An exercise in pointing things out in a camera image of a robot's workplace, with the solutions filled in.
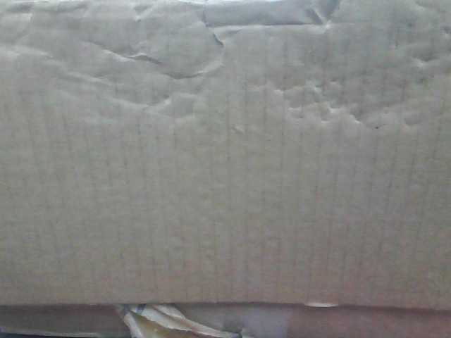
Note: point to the brown cardboard box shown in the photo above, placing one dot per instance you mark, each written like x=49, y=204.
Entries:
x=225, y=151

